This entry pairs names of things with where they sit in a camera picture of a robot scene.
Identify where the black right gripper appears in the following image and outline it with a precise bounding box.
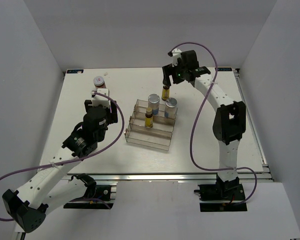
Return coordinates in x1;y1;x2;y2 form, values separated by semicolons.
162;60;188;87

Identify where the yellow-label oil bottle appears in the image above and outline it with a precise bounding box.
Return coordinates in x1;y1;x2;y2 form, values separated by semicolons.
144;107;153;128
161;85;170;101

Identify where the white blue jar silver lid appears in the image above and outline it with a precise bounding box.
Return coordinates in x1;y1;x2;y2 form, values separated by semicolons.
148;93;160;115

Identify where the brown jar white red lid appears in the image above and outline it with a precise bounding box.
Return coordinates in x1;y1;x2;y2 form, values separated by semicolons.
93;76;107;89

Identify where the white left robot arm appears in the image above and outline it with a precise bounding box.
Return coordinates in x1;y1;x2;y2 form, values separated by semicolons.
2;99;118;233

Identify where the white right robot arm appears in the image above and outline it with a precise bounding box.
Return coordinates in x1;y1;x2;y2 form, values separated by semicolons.
162;48;246;200

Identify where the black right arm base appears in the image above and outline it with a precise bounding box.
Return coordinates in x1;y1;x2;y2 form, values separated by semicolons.
193;180;248;213

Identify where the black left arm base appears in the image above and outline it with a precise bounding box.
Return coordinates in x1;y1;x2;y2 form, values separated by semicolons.
63;173;116;210

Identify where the blue label left corner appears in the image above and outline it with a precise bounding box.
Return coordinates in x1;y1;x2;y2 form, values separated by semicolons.
66;69;84;74

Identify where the blue label corner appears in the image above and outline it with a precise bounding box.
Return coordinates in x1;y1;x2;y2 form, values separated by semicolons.
66;69;84;74
216;67;233;72

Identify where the blue label right corner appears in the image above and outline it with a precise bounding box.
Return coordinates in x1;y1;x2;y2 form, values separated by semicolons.
216;67;233;72

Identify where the clear three-tier organizer rack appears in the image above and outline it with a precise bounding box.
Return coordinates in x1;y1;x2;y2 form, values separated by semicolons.
124;99;178;151

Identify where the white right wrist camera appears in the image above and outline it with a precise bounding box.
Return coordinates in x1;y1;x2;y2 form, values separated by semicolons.
168;47;182;67

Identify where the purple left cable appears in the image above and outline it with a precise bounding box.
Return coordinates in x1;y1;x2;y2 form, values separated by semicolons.
0;91;125;222

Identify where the purple cable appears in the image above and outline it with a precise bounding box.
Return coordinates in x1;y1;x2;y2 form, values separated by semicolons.
167;42;258;205
0;91;125;222

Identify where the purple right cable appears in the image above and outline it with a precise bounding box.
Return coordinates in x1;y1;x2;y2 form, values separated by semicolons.
167;42;258;205

